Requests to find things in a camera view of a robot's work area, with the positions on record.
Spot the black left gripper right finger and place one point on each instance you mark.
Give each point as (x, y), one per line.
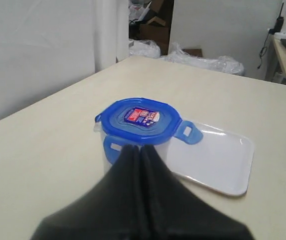
(175, 213)

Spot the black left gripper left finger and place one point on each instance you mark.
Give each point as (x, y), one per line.
(111, 210)

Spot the clear tall plastic container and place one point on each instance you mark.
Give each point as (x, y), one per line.
(103, 155)

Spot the blue container lid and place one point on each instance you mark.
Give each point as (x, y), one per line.
(141, 121)

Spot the white plastic tray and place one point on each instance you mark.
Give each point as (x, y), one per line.
(217, 159)

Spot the clear plastic bag pile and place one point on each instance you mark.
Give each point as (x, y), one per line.
(150, 49)

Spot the wooden side desk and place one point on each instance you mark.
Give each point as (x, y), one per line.
(275, 61)

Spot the brown cardboard boxes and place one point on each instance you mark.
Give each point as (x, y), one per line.
(154, 23)

